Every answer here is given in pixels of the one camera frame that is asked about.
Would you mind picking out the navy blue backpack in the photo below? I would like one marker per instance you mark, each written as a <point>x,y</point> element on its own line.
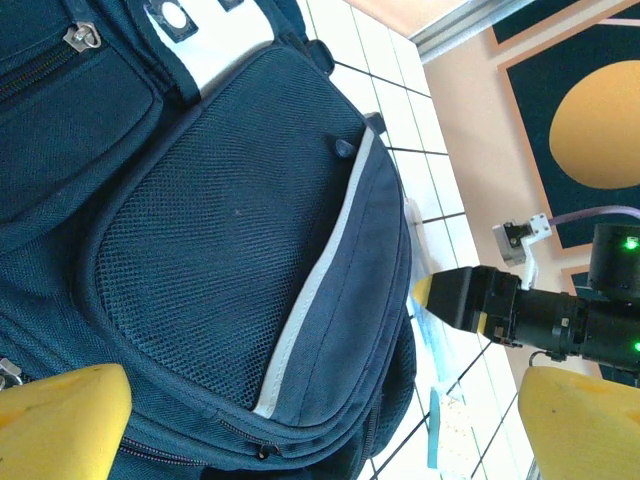
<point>200,250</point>

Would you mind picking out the clear plastic pouch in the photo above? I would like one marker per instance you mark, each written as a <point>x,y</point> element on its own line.
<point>435,350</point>

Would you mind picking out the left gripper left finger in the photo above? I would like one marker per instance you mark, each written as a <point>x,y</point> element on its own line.
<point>60,430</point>

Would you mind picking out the aluminium corner post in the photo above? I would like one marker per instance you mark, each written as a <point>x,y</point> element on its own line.
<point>465,27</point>

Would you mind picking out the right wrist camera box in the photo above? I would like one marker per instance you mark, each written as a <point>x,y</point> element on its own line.
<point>510,245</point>

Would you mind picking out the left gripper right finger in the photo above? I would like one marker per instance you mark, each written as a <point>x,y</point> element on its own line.
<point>585,430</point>

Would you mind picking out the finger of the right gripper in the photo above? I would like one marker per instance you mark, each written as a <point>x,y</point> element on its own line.
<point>450,297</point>
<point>480,324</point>

